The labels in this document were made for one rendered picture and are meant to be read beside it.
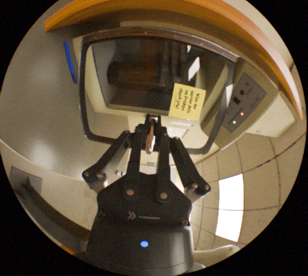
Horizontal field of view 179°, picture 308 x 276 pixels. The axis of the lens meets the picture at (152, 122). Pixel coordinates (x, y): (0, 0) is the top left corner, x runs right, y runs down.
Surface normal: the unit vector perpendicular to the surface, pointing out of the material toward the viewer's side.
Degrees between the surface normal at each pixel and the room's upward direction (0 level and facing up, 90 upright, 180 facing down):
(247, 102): 135
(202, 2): 90
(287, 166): 179
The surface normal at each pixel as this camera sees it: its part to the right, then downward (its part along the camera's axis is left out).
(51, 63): 0.99, 0.13
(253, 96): -0.77, 0.47
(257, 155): -0.99, -0.13
